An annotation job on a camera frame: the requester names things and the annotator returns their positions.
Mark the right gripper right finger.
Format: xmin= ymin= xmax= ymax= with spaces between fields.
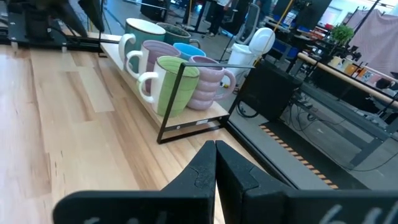
xmin=215 ymin=139 xmax=398 ymax=224

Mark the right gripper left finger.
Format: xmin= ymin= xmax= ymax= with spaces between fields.
xmin=52 ymin=139 xmax=216 ymax=224

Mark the green striped white-handled mug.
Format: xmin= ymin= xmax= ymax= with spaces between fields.
xmin=136 ymin=55 xmax=200 ymax=118

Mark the lilac ribbed mug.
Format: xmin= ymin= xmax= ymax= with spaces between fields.
xmin=186 ymin=55 xmax=237 ymax=111

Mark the purple striped white-handled mug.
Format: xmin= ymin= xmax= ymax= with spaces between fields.
xmin=125 ymin=39 xmax=182 ymax=94

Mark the light blue mug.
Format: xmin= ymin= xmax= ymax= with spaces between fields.
xmin=173 ymin=42 xmax=207 ymax=62

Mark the dark grey mug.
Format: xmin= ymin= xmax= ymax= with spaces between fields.
xmin=156 ymin=22 xmax=201 ymax=49

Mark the teal white-handled mug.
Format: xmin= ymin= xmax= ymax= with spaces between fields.
xmin=118 ymin=17 xmax=167 ymax=73

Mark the black hazard-striped floor mat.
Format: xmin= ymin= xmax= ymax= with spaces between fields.
xmin=259 ymin=119 xmax=371 ymax=190

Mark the black cabinet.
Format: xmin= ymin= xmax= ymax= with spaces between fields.
xmin=239 ymin=58 xmax=303 ymax=123

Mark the white trash bin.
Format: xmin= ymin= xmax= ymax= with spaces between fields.
xmin=228 ymin=27 xmax=276 ymax=90

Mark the long wooden workbench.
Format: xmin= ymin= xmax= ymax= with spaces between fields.
xmin=297 ymin=52 xmax=398 ymax=110

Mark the grey office chair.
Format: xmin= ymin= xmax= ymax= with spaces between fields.
xmin=234 ymin=2 xmax=261 ymax=44

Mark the person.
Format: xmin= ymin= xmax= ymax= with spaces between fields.
xmin=207 ymin=0 xmax=233 ymax=39

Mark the green potted plant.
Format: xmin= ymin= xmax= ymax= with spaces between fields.
xmin=331 ymin=24 xmax=355 ymax=47

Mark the pink curtain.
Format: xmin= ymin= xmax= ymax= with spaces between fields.
xmin=346 ymin=8 xmax=398 ymax=77

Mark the wooden shelf black frame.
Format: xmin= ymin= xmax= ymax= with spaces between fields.
xmin=99 ymin=32 xmax=256 ymax=144

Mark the yellow hanging cord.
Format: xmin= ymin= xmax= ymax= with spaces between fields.
xmin=273 ymin=0 xmax=295 ymax=32

